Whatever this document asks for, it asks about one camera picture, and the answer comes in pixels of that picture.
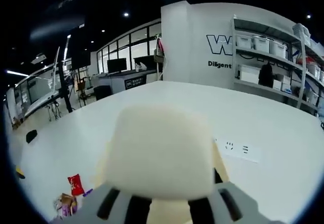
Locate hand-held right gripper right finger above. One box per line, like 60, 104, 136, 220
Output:
187, 167, 276, 224

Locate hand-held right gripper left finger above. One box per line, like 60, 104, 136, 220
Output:
49, 184, 153, 224

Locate pile of snack food packets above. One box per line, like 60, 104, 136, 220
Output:
53, 173, 94, 218

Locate cream plastic food tongs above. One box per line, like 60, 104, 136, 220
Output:
104, 104, 216, 224

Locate black pouch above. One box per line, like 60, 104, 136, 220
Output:
25, 130, 38, 144

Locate white table socket panel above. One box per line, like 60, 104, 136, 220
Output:
214, 137, 262, 164

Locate white tilted desk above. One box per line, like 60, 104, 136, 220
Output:
24, 91, 63, 118

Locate black screen stand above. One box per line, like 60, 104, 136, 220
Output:
57, 27, 74, 114

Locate linear ceiling light strip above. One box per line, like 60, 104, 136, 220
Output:
5, 69, 29, 78

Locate large white framed screen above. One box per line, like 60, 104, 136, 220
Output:
50, 46, 62, 97

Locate black box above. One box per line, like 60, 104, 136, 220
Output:
93, 85, 112, 101

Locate stack of small white cartons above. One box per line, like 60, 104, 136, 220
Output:
273, 73, 292, 93

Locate grey counter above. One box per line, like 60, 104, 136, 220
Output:
97, 68, 163, 101

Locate black bag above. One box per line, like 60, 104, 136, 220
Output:
258, 63, 274, 86

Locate white cardboard box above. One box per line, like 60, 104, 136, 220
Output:
237, 64, 260, 83

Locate grey metal shelving rack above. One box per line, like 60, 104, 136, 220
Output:
231, 16, 324, 117

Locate black computer monitor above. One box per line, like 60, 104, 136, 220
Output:
106, 57, 128, 74

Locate row of white storage bins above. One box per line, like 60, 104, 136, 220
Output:
305, 61, 324, 83

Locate white lidded storage bin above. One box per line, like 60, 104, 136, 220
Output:
269, 40, 289, 59
236, 35, 253, 50
253, 35, 270, 54

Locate black hanging banner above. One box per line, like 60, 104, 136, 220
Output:
29, 0, 88, 41

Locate black framed glass partition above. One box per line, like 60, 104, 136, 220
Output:
96, 18, 163, 76

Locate translucent storage crate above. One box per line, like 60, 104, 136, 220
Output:
293, 23, 312, 39

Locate grey bag with red strap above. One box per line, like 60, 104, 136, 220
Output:
154, 35, 167, 64

